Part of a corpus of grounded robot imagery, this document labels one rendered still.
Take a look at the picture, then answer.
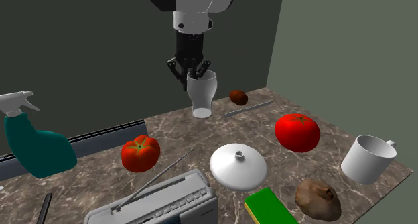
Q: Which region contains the white round lid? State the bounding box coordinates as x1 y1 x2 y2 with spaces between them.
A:
209 142 268 192

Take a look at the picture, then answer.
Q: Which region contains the small dark brown potato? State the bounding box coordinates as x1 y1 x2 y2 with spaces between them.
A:
228 89 249 107

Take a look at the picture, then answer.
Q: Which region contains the green and yellow sponge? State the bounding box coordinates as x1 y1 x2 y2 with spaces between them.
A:
243 186 300 224

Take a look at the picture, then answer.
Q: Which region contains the ribbed red tomato green stem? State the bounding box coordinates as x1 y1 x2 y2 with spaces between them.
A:
120 135 161 174

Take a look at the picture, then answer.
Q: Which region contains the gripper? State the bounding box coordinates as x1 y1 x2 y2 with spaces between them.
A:
166 30 212 92

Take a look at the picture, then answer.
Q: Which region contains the black rod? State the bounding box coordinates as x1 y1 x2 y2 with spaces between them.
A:
35 192 54 224

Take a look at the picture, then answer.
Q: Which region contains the large smooth red tomato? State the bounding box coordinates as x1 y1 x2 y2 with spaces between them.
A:
273 113 322 154

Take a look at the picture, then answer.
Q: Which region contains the white drinking glass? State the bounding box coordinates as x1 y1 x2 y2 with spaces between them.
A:
186 70 218 120

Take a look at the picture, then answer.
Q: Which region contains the large light brown potato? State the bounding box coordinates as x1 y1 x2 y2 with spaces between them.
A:
294 178 343 223

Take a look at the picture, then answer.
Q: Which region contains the grey radio with antenna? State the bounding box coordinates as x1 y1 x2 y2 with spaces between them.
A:
83 147 219 224

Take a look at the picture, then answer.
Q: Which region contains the grey knife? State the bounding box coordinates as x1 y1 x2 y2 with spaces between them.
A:
223 100 275 119

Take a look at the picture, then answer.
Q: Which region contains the teal spray bottle white nozzle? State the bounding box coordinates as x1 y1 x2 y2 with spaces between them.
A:
0 90 78 180

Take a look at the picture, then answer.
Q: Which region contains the white mug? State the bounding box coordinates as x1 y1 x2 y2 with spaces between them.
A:
340 134 398 186

